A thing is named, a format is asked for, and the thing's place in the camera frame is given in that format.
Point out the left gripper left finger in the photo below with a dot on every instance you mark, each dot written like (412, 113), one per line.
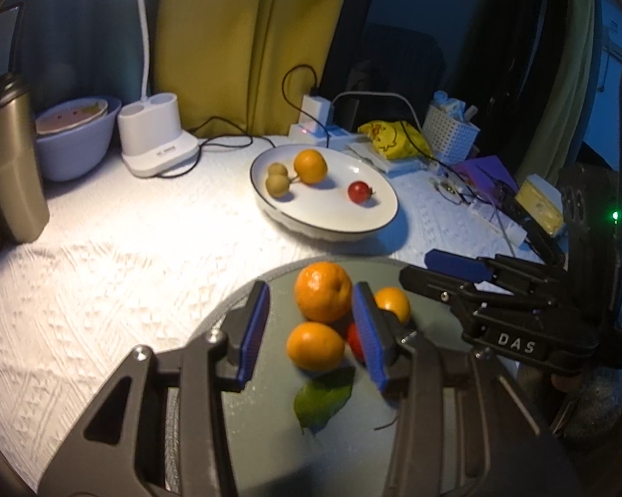
(117, 446)

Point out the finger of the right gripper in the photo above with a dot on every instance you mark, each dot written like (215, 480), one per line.
(473, 270)
(435, 284)

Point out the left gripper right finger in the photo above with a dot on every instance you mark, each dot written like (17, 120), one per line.
(503, 447)

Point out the small orange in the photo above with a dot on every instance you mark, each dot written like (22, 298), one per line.
(315, 347)
(393, 299)

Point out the red tomato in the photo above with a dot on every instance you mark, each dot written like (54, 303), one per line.
(359, 192)
(353, 340)

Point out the large dimpled orange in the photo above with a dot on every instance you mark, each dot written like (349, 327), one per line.
(323, 292)

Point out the orange with stem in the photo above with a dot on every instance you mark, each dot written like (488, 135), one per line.
(310, 166)

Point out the yellow tissue box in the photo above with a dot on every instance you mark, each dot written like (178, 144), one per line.
(543, 201)

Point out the purple cloth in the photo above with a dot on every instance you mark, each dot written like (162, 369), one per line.
(488, 175)

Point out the white flat box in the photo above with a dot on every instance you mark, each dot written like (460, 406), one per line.
(397, 167)

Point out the round grey placemat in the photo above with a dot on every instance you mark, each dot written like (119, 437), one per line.
(291, 433)

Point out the white woven basket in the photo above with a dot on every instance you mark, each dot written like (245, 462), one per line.
(449, 128)

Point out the green leaf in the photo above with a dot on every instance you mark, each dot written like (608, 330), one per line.
(321, 398)

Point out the yellow snack bag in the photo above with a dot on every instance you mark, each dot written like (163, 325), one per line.
(396, 140)

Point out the white plate dark rim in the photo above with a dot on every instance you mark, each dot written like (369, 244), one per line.
(324, 211)

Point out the white tablecloth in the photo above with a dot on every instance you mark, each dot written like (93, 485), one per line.
(125, 262)

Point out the white power strip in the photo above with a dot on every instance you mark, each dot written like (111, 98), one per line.
(333, 137)

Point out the white charger plug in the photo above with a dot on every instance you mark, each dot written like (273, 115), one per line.
(315, 113)

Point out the white desk lamp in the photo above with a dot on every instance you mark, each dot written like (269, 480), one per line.
(154, 144)

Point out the lavender bowl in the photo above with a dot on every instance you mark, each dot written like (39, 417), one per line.
(74, 136)

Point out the steel travel tumbler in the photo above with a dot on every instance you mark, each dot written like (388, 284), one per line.
(23, 208)

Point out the yellow curtain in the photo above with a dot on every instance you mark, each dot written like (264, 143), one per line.
(245, 61)

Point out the tablet screen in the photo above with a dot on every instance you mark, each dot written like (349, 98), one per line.
(10, 19)

